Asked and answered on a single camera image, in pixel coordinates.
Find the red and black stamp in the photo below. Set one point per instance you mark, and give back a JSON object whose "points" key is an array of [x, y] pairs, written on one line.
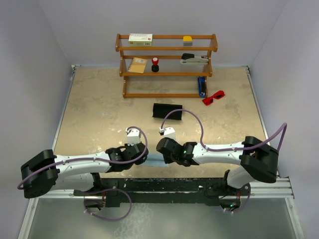
{"points": [[155, 64]]}

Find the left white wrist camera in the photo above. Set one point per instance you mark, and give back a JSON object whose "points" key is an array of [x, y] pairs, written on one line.
{"points": [[133, 136]]}

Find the light blue cleaning cloth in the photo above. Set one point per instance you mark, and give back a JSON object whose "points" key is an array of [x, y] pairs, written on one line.
{"points": [[155, 160]]}

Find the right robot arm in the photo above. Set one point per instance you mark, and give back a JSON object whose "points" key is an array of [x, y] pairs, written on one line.
{"points": [[255, 161]]}

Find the red sunglasses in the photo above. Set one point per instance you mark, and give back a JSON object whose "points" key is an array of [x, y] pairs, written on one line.
{"points": [[209, 100]]}

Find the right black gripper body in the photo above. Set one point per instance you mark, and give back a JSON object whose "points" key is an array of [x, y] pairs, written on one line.
{"points": [[170, 159]]}

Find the wooden three-tier shelf rack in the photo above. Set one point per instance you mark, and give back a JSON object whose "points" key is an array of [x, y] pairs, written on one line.
{"points": [[168, 49]]}

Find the white and red box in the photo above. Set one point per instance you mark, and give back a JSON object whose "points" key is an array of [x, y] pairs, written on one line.
{"points": [[140, 39]]}

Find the brown spiral notebook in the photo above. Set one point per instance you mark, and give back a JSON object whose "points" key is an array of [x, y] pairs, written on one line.
{"points": [[137, 65]]}

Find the blue and black stapler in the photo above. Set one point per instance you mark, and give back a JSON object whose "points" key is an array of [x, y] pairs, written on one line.
{"points": [[201, 86]]}

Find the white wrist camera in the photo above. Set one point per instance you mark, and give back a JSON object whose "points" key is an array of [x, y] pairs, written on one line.
{"points": [[133, 136], [168, 132]]}

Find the yellow and grey eraser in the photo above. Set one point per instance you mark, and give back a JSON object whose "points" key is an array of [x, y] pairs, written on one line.
{"points": [[187, 41]]}

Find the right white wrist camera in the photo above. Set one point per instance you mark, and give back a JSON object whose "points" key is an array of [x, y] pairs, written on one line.
{"points": [[168, 132]]}

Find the black and white stapler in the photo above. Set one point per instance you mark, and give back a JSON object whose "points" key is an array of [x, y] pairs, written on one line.
{"points": [[191, 59]]}

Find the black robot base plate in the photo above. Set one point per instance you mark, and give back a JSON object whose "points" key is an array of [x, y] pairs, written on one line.
{"points": [[208, 191]]}

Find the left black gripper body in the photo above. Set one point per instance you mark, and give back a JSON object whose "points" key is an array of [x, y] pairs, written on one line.
{"points": [[129, 165]]}

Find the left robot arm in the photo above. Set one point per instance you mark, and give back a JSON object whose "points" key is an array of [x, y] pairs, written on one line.
{"points": [[48, 172]]}

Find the black glasses case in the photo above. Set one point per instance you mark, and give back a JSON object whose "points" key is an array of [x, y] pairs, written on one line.
{"points": [[161, 110]]}

